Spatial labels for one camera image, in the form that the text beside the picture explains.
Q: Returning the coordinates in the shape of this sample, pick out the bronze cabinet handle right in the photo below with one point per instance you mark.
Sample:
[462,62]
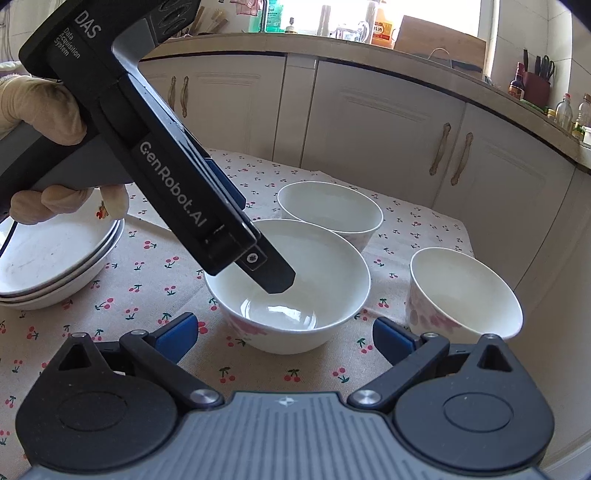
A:
[184,97]

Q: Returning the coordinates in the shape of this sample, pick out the bronze cabinet handle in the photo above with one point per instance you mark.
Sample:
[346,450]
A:
[184,97]
[441,149]
[464,157]
[171,93]

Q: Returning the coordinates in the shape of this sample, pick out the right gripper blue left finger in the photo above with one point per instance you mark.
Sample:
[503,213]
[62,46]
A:
[155,357]

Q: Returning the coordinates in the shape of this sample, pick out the wooden cutting board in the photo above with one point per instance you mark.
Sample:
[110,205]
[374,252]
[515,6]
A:
[421,37]

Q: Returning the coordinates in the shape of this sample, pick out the left gloved hand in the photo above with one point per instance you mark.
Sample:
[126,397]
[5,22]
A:
[51,110]

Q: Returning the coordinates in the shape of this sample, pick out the orange juice bottle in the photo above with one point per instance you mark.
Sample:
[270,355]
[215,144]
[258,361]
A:
[384,28]

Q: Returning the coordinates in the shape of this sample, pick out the cream kitchen cabinets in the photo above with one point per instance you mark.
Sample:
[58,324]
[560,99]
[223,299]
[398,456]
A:
[375,117]

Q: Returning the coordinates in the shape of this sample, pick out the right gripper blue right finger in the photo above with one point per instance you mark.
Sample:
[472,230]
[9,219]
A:
[414,359]

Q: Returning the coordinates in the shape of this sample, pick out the white plate with fruit print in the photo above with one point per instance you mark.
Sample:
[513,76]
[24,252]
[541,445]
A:
[39,255]

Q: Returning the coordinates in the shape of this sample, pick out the cherry print tablecloth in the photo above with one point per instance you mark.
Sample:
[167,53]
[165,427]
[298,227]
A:
[150,283]

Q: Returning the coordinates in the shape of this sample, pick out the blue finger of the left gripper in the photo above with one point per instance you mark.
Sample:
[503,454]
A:
[233,192]

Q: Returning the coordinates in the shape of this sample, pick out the bronze cabinet handle left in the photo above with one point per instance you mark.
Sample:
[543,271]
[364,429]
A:
[171,93]

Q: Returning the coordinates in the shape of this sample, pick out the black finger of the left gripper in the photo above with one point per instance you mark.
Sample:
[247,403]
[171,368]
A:
[265,266]

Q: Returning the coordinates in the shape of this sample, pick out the knife block with knives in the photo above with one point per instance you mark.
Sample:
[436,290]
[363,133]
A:
[537,83]

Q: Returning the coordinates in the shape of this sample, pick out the lower white plate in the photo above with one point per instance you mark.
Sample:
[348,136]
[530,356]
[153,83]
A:
[72,282]

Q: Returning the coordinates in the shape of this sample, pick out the dark sauce bottle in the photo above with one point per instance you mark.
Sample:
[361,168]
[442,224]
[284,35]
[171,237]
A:
[516,87]

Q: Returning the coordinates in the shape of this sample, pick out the white bowl pink flowers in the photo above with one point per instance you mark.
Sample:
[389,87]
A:
[457,296]

